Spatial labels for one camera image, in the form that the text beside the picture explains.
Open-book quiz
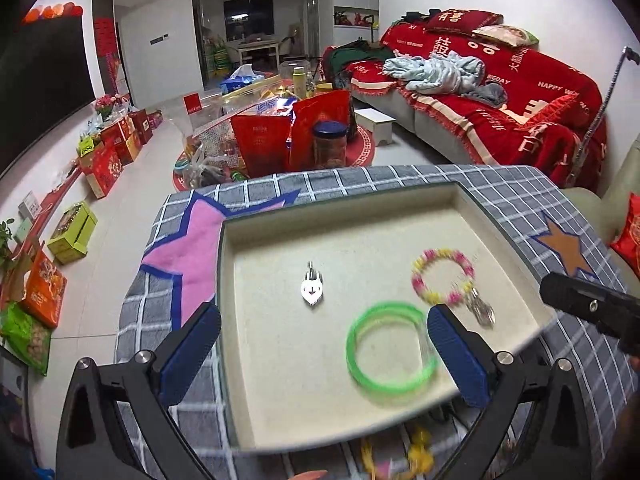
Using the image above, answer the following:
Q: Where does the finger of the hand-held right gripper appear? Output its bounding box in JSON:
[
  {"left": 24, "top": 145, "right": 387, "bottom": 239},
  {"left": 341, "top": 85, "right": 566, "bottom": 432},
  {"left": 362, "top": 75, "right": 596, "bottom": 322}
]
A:
[{"left": 539, "top": 272, "right": 640, "bottom": 356}]

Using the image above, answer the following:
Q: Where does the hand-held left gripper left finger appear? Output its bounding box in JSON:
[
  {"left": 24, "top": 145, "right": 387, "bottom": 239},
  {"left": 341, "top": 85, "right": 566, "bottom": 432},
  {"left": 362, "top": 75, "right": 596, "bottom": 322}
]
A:
[{"left": 55, "top": 302, "right": 223, "bottom": 480}]

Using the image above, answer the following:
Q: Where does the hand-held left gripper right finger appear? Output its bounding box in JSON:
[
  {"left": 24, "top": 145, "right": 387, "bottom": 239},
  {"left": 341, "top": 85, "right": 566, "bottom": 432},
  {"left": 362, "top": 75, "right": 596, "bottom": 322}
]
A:
[{"left": 426, "top": 304, "right": 593, "bottom": 480}]

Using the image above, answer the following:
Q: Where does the yellow beaded bracelet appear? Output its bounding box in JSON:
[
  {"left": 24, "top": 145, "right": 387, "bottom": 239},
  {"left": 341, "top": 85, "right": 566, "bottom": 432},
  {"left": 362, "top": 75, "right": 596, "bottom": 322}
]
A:
[{"left": 360, "top": 427, "right": 436, "bottom": 480}]

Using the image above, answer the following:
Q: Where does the green translucent bangle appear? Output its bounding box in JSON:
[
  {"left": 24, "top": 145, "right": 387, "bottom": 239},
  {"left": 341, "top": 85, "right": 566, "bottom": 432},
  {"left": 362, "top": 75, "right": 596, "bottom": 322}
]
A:
[{"left": 346, "top": 301, "right": 440, "bottom": 395}]

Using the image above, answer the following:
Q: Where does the beige flocked jewelry tray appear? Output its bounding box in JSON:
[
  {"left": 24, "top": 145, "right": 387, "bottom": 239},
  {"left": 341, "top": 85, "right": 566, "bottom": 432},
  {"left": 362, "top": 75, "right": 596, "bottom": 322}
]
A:
[{"left": 216, "top": 181, "right": 558, "bottom": 456}]

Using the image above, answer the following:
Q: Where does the silver hair clip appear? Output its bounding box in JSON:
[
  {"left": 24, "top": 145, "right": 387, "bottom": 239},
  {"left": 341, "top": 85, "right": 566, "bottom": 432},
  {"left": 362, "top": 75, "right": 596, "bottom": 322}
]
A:
[{"left": 465, "top": 287, "right": 498, "bottom": 328}]

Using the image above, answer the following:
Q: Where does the red patterned cushion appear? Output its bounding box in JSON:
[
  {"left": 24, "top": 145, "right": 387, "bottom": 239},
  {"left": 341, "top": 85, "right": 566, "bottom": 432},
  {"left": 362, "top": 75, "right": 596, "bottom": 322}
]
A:
[{"left": 610, "top": 220, "right": 640, "bottom": 281}]

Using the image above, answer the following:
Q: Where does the beige armchair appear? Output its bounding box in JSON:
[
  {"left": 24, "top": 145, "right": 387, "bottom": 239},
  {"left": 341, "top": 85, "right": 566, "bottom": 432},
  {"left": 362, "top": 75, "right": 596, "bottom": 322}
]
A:
[{"left": 562, "top": 135, "right": 640, "bottom": 261}]

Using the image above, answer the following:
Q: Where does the small silver pendant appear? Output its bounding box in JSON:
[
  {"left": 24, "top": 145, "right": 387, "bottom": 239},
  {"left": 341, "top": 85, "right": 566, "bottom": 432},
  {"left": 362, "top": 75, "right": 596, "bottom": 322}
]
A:
[{"left": 300, "top": 261, "right": 325, "bottom": 307}]

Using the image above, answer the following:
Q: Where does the orange box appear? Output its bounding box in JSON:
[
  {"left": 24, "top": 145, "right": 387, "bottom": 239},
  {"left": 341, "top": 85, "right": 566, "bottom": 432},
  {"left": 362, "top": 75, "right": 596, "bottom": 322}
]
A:
[{"left": 20, "top": 250, "right": 68, "bottom": 330}]

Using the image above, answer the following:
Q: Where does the green snack bag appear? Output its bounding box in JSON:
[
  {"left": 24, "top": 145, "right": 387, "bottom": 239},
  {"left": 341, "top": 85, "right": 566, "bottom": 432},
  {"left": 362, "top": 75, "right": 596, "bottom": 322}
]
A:
[{"left": 0, "top": 302, "right": 52, "bottom": 376}]

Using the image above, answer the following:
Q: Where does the green cardboard box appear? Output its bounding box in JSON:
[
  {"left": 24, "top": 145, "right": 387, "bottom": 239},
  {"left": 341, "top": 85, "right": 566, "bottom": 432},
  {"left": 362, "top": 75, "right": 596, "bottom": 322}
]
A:
[{"left": 46, "top": 201, "right": 98, "bottom": 265}]

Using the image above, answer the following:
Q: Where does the grey plaid star cloth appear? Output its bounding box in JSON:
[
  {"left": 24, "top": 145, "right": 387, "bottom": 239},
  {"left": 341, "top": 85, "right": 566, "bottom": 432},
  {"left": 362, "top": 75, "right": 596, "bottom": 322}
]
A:
[{"left": 114, "top": 165, "right": 640, "bottom": 480}]

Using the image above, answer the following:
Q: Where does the clear plastic bag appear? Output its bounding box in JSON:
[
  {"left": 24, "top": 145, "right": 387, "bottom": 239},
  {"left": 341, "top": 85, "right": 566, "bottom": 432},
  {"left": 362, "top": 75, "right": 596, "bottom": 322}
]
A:
[{"left": 180, "top": 140, "right": 236, "bottom": 188}]

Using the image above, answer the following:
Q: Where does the metal pole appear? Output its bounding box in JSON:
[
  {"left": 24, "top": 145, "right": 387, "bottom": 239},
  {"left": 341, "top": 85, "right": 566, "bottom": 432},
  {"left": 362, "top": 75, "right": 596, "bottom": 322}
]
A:
[{"left": 565, "top": 46, "right": 640, "bottom": 188}]

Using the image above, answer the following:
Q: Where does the red square cushion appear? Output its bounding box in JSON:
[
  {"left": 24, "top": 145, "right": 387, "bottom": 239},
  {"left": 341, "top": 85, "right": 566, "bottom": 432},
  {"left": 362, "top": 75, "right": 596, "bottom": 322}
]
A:
[{"left": 520, "top": 92, "right": 581, "bottom": 128}]

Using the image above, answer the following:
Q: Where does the large red gift box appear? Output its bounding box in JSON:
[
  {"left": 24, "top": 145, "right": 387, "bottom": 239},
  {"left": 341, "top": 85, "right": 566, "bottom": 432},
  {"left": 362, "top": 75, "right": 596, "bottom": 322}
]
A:
[{"left": 80, "top": 147, "right": 125, "bottom": 198}]

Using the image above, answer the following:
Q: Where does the green potted plant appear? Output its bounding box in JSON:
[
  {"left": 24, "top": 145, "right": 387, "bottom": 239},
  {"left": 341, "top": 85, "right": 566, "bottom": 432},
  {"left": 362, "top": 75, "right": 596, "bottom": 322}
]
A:
[{"left": 0, "top": 219, "right": 16, "bottom": 271}]

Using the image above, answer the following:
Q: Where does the small red gift bag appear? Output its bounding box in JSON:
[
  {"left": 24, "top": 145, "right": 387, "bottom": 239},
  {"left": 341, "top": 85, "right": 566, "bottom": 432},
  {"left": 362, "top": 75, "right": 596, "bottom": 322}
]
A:
[{"left": 231, "top": 114, "right": 292, "bottom": 178}]

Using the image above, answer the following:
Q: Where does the grey crumpled cloth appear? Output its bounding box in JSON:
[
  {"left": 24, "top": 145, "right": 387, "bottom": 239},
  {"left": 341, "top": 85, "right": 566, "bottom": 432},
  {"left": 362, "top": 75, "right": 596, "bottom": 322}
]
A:
[{"left": 460, "top": 82, "right": 508, "bottom": 108}]

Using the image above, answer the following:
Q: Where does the red covered sofa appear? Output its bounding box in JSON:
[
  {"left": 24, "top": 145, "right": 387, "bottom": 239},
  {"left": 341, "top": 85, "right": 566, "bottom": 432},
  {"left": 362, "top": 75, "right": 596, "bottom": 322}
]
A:
[{"left": 320, "top": 22, "right": 608, "bottom": 191}]

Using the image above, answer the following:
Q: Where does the small red gift box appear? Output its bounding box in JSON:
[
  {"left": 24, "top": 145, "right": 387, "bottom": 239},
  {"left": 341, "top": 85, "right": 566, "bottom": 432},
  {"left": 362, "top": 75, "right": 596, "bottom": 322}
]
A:
[{"left": 127, "top": 109, "right": 154, "bottom": 145}]

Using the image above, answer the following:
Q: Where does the small white stool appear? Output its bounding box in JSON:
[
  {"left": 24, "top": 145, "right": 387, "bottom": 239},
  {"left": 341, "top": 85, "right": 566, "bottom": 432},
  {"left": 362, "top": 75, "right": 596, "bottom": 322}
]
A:
[{"left": 356, "top": 108, "right": 397, "bottom": 147}]

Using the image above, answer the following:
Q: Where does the blue lid jar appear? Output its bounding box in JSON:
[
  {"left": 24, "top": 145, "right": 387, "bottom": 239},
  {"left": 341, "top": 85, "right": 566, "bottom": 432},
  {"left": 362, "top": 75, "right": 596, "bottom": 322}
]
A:
[{"left": 312, "top": 121, "right": 349, "bottom": 171}]

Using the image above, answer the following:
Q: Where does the pink flower bouquet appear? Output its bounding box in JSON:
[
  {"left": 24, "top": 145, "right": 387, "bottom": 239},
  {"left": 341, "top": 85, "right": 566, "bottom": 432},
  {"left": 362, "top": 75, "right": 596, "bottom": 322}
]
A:
[{"left": 94, "top": 94, "right": 123, "bottom": 121}]

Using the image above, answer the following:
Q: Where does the light blue blanket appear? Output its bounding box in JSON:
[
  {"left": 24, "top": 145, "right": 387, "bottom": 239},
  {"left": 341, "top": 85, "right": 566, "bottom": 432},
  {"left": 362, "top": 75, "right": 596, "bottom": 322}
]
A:
[{"left": 382, "top": 55, "right": 488, "bottom": 95}]

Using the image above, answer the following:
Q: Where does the large red gift bag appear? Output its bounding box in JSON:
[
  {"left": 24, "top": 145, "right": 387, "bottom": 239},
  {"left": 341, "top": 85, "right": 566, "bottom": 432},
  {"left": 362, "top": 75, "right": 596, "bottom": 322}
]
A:
[{"left": 289, "top": 90, "right": 352, "bottom": 171}]

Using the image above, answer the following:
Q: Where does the floral pillow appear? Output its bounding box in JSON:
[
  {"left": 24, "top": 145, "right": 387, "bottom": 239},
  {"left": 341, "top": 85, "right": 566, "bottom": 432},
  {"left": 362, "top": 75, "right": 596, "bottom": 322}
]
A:
[{"left": 472, "top": 24, "right": 541, "bottom": 48}]

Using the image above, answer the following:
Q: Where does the blue tissue box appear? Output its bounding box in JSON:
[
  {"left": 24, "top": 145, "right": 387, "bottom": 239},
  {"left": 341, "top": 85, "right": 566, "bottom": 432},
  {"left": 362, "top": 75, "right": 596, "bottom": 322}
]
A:
[{"left": 220, "top": 65, "right": 266, "bottom": 96}]

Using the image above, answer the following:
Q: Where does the red embroidered pillow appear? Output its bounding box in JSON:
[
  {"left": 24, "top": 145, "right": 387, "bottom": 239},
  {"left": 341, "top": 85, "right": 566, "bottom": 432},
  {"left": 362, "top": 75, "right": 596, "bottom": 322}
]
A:
[{"left": 424, "top": 8, "right": 503, "bottom": 37}]

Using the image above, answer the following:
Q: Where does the white dining table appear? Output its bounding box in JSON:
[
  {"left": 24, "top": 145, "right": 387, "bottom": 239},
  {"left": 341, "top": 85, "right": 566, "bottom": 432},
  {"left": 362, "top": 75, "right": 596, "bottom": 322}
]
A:
[{"left": 235, "top": 39, "right": 281, "bottom": 68}]

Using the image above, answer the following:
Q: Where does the black flat television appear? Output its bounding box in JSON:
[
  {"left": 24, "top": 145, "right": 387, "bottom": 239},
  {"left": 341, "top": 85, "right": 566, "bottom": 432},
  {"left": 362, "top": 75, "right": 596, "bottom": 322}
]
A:
[{"left": 0, "top": 7, "right": 96, "bottom": 176}]

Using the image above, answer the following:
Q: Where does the dark green clothing pile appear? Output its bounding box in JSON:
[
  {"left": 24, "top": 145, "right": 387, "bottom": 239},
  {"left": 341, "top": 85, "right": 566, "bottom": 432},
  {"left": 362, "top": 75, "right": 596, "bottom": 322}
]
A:
[{"left": 327, "top": 40, "right": 396, "bottom": 73}]

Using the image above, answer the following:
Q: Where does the dark window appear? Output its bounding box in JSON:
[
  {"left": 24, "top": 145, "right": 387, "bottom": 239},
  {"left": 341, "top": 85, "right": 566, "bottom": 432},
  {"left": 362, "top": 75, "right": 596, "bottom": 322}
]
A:
[{"left": 223, "top": 0, "right": 273, "bottom": 41}]

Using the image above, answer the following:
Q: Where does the red orange ball garland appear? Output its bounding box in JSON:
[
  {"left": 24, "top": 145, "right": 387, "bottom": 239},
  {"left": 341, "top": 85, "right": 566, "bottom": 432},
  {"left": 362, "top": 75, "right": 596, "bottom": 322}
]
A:
[{"left": 22, "top": 2, "right": 83, "bottom": 23}]

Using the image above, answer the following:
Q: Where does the pink yellow bead bracelet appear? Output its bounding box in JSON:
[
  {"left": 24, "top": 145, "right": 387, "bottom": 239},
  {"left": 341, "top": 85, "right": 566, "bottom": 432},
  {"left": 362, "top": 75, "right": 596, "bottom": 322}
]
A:
[{"left": 411, "top": 248, "right": 476, "bottom": 306}]

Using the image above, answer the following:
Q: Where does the red wall decoration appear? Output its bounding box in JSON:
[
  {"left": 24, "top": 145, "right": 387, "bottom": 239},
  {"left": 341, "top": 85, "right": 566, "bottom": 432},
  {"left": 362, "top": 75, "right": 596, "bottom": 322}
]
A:
[{"left": 93, "top": 17, "right": 121, "bottom": 91}]

